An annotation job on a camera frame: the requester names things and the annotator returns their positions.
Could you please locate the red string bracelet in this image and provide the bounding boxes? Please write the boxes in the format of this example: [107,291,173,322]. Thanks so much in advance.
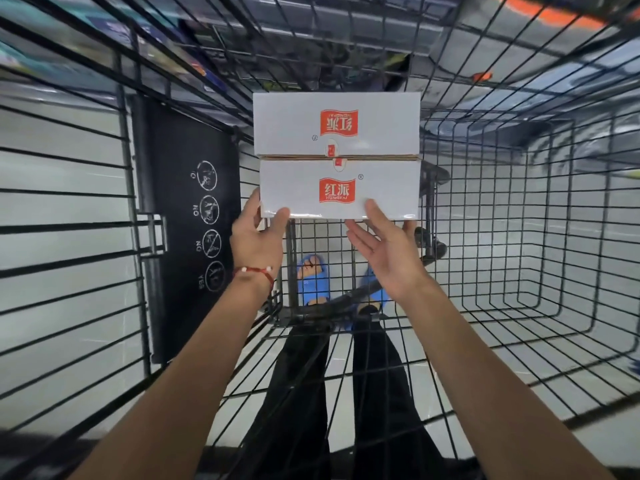
[232,266,276,291]

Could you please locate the orange rimmed bucket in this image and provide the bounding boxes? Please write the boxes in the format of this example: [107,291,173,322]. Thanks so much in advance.
[492,0,640,33]

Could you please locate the blue rubber slipper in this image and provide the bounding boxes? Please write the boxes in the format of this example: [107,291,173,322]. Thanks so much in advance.
[357,267,393,315]
[295,253,332,308]

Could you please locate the person's left hand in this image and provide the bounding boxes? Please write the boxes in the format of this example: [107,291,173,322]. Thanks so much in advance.
[229,187,292,283]

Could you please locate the person's right forearm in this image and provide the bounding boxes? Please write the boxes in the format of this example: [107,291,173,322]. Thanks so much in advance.
[402,280,616,480]

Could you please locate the person's right hand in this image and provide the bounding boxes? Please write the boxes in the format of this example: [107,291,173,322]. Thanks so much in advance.
[343,197,441,309]

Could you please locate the person's left forearm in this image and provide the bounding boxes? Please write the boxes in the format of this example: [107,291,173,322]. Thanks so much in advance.
[69,279,273,480]

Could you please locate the black trousers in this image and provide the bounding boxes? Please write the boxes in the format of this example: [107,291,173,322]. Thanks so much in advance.
[239,304,451,480]

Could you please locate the white yellow snack box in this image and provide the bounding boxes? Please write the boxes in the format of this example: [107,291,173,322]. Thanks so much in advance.
[259,158,422,221]
[252,91,422,158]

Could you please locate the black wire shopping cart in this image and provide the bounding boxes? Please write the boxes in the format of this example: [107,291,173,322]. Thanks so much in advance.
[0,0,640,480]

